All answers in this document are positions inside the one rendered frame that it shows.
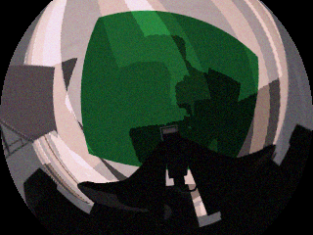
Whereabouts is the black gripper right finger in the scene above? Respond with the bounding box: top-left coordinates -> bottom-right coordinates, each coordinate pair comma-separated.
181,137 -> 275,215

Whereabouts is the black cooling fan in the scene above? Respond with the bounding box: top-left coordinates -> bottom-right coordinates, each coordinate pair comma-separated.
156,185 -> 200,232

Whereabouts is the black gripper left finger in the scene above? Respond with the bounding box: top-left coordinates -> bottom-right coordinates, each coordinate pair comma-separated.
77,141 -> 167,226

